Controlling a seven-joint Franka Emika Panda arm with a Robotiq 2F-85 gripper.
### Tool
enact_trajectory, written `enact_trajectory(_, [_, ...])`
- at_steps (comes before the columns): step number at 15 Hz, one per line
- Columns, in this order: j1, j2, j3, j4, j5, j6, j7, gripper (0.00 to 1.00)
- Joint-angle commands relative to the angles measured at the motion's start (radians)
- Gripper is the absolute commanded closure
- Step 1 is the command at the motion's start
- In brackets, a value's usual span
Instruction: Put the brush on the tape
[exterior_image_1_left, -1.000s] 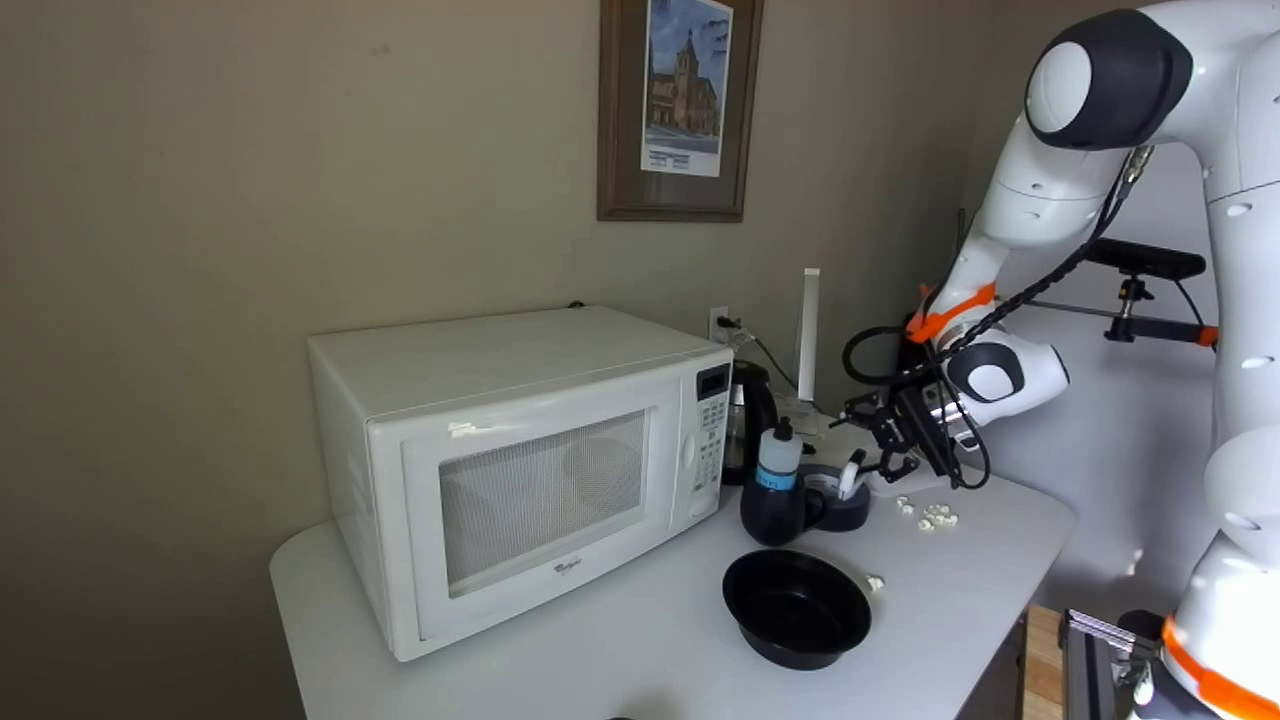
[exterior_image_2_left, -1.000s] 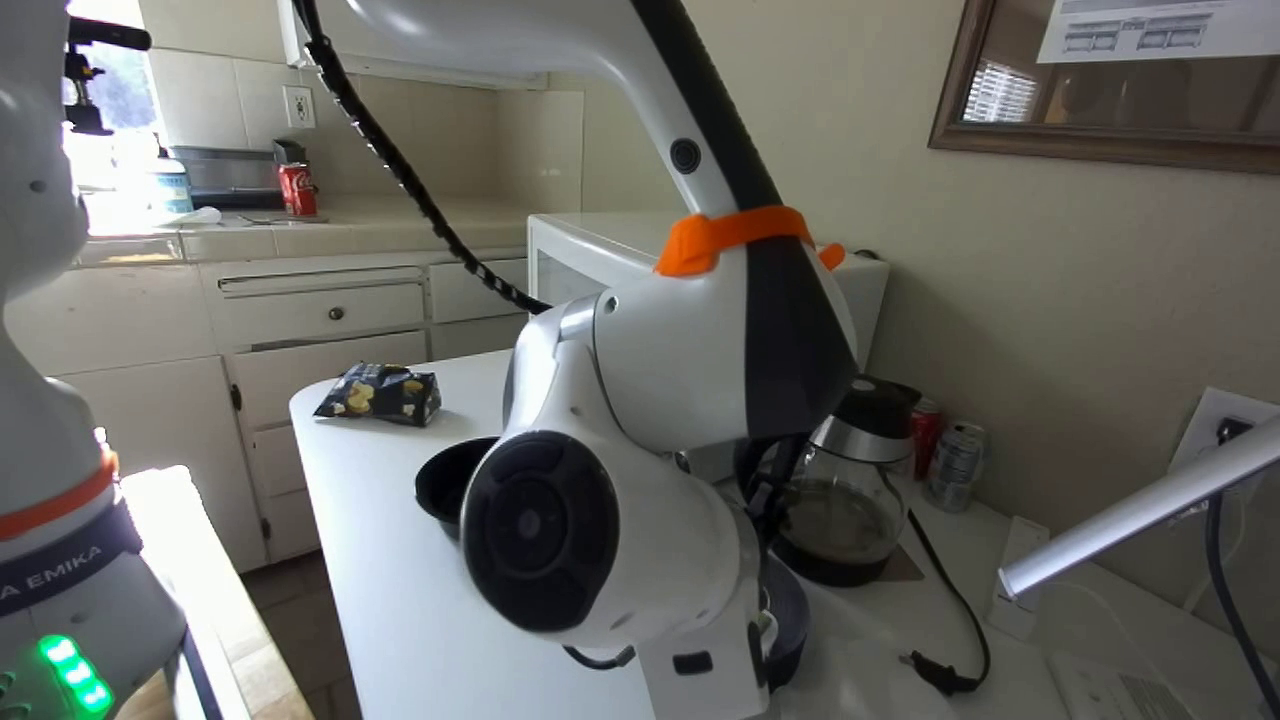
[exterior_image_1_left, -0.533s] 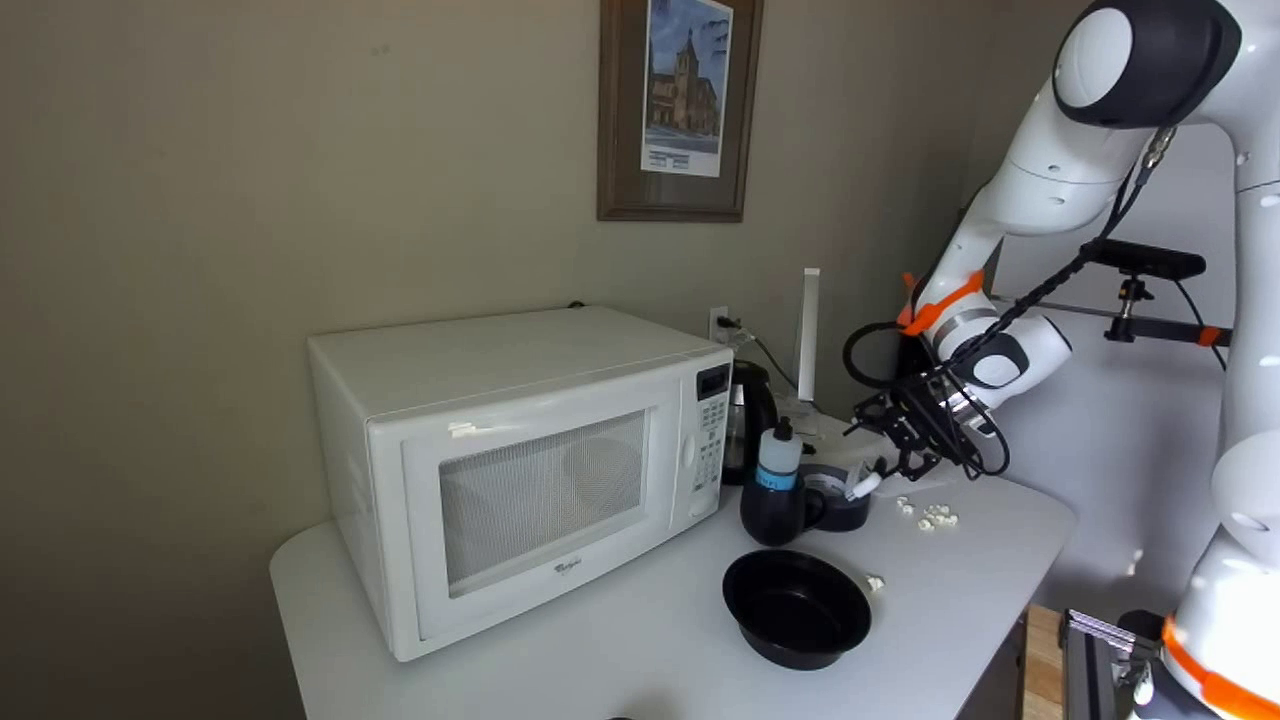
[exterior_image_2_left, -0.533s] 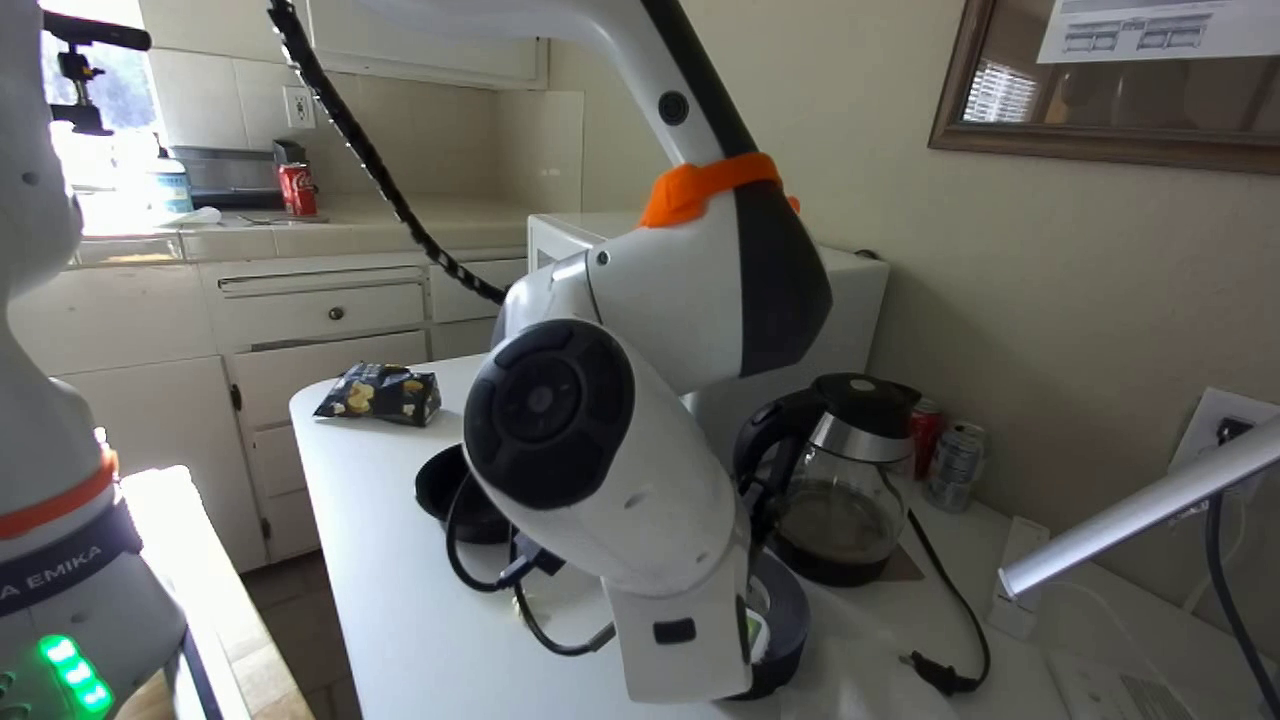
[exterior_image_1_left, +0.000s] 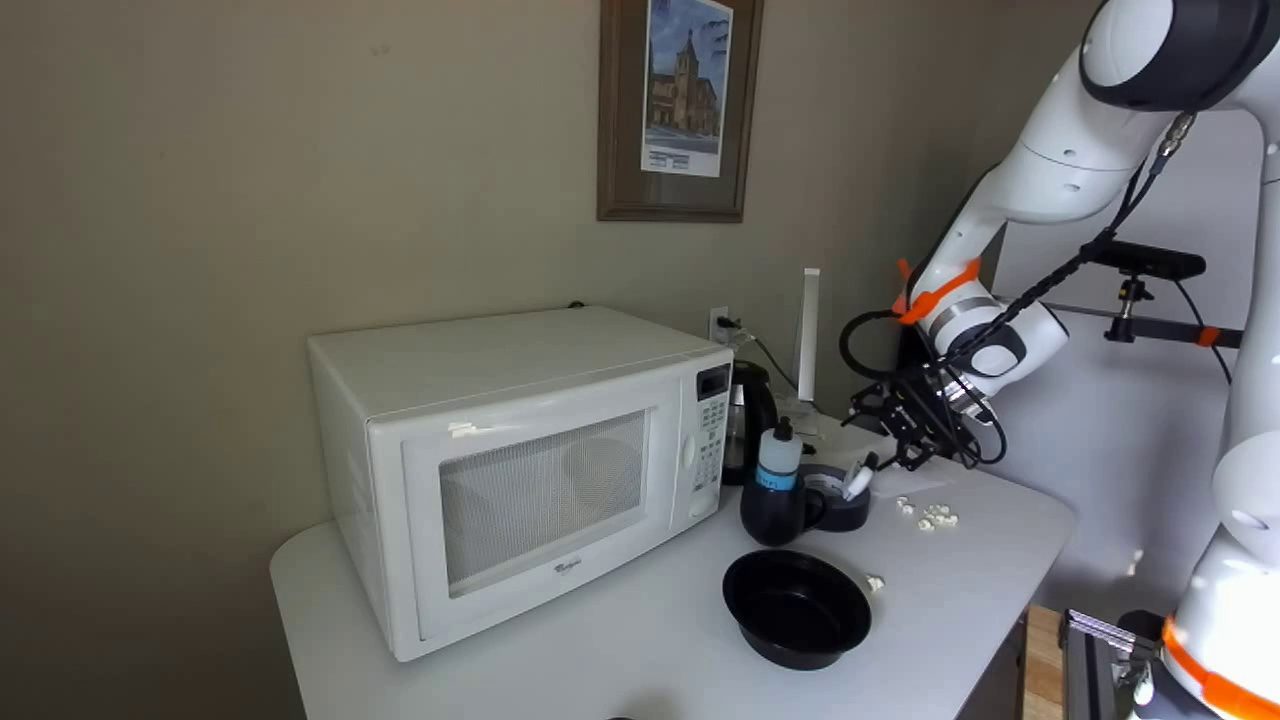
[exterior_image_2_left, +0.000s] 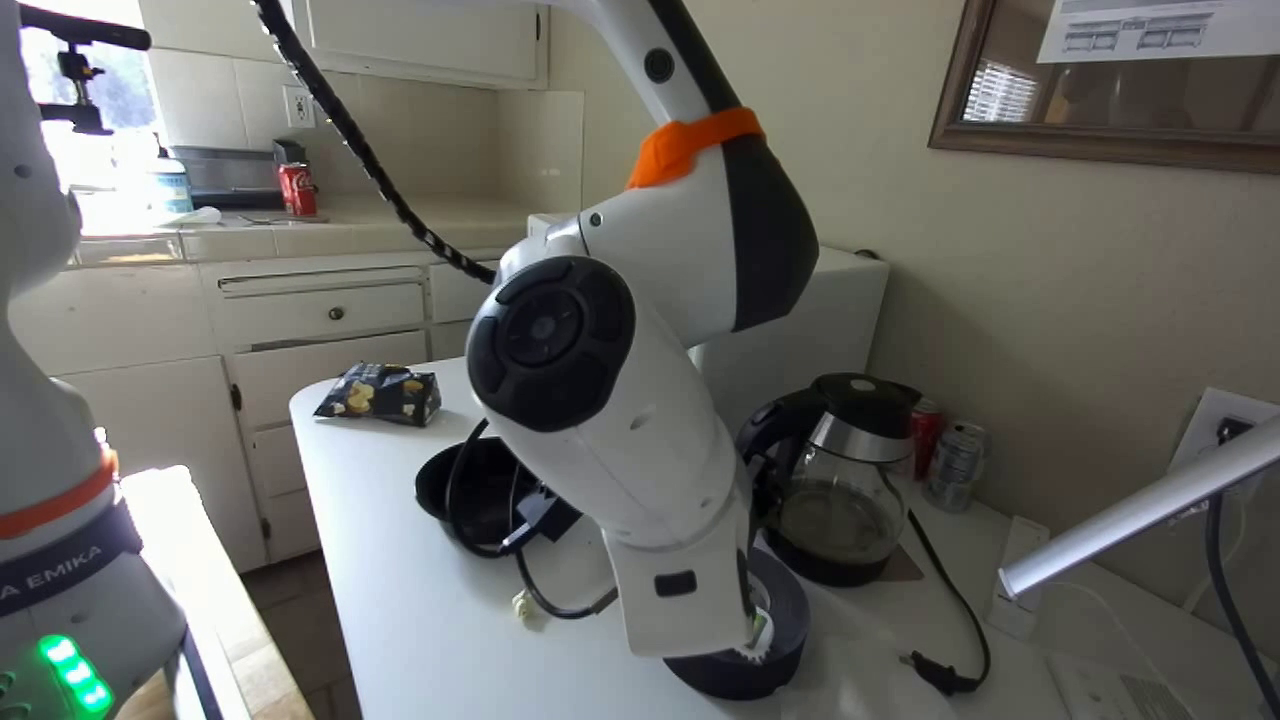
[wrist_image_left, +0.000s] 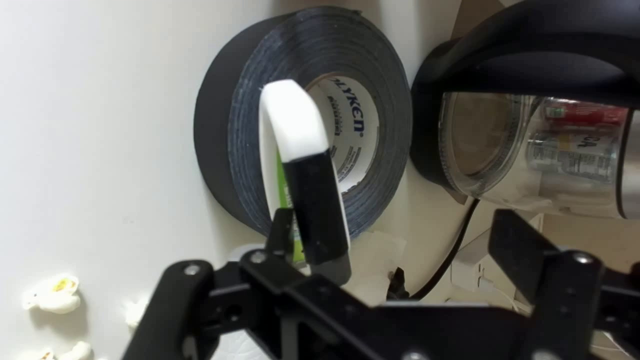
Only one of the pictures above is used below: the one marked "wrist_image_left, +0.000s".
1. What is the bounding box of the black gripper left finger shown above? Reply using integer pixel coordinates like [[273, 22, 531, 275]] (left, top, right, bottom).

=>
[[121, 209, 362, 360]]

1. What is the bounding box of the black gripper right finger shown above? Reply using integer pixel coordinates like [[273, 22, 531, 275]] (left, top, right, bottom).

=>
[[488, 209, 640, 360]]

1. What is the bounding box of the dark blue bottle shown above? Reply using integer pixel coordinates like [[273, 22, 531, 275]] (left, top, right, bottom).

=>
[[257, 78, 353, 289]]

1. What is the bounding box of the white popcorn piece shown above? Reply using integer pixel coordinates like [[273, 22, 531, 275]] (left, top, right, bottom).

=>
[[123, 292, 154, 331], [21, 273, 84, 316], [38, 338, 96, 360]]

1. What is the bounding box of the silver soda can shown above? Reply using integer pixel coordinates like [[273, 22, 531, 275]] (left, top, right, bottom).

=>
[[526, 122, 632, 217]]

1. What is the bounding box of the black glass electric kettle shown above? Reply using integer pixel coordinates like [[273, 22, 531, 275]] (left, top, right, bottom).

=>
[[406, 0, 640, 222]]

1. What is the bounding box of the black kettle power cord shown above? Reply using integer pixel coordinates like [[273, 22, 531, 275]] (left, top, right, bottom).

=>
[[385, 196, 484, 302]]

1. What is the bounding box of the dark grey duct tape roll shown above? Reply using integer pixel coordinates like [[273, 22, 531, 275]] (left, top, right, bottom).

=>
[[192, 7, 416, 241]]

